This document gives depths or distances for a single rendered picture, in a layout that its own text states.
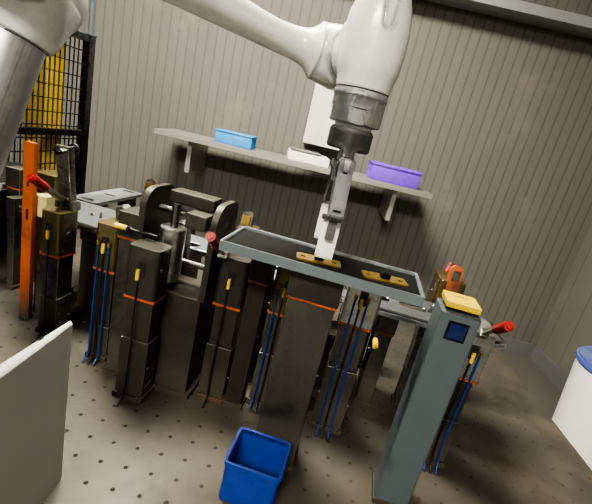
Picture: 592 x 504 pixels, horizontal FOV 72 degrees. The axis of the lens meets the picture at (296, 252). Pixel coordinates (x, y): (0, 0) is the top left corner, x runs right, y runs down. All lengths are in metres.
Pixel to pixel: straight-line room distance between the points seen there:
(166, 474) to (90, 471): 0.14
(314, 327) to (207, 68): 2.79
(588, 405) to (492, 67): 2.24
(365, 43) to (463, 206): 2.81
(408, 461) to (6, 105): 0.97
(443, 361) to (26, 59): 0.89
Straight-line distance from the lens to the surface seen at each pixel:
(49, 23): 0.87
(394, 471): 0.94
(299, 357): 0.82
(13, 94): 0.87
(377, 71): 0.69
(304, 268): 0.71
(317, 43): 0.82
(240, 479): 0.86
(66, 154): 1.17
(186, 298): 0.97
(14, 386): 0.67
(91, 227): 1.25
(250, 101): 3.28
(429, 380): 0.82
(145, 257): 0.90
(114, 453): 0.97
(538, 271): 3.79
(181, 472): 0.94
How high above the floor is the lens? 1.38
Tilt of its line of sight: 17 degrees down
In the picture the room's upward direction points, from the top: 13 degrees clockwise
